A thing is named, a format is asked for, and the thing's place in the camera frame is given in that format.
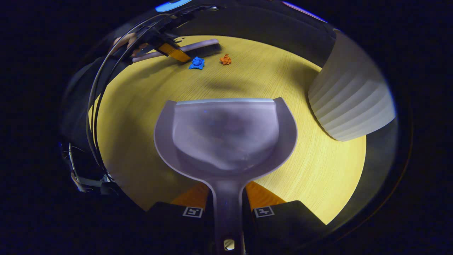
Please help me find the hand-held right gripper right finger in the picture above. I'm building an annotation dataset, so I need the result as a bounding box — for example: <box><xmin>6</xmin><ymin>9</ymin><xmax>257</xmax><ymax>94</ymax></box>
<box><xmin>242</xmin><ymin>181</ymin><xmax>327</xmax><ymax>255</ymax></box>

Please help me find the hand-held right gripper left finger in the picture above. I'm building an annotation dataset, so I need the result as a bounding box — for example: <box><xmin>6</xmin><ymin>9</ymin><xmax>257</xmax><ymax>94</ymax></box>
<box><xmin>146</xmin><ymin>182</ymin><xmax>215</xmax><ymax>255</ymax></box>

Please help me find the blue paper scrap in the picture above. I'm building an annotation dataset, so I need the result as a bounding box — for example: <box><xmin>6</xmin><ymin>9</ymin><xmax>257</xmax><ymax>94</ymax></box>
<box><xmin>188</xmin><ymin>56</ymin><xmax>205</xmax><ymax>70</ymax></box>

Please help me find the small lilac broom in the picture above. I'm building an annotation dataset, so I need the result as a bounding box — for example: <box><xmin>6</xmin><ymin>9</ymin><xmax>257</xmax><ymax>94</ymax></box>
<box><xmin>132</xmin><ymin>38</ymin><xmax>224</xmax><ymax>64</ymax></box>

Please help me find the lilac plastic dustpan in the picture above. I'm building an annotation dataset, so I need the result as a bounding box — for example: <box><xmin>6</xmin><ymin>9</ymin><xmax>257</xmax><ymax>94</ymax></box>
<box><xmin>154</xmin><ymin>97</ymin><xmax>298</xmax><ymax>255</ymax></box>

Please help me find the grey ribbed garbage bin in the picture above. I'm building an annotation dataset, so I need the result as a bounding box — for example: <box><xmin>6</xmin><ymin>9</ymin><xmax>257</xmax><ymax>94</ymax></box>
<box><xmin>308</xmin><ymin>30</ymin><xmax>396</xmax><ymax>142</ymax></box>

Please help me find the grey curved strap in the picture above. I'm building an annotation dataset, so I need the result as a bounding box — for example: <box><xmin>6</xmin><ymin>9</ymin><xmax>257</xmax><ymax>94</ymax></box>
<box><xmin>62</xmin><ymin>142</ymin><xmax>119</xmax><ymax>195</ymax></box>

